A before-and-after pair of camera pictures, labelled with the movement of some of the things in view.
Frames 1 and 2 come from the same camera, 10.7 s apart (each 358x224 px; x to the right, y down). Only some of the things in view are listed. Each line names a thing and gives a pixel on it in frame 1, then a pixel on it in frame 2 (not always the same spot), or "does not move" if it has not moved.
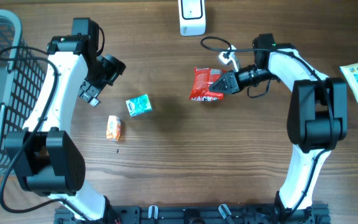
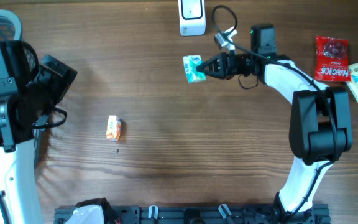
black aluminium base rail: [319, 214] does not move
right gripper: [232, 79] -> [225, 63]
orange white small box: [114, 128] does not move
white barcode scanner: [192, 17] does not move
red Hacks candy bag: [203, 78] -> [332, 59]
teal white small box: [138, 105] -> [190, 63]
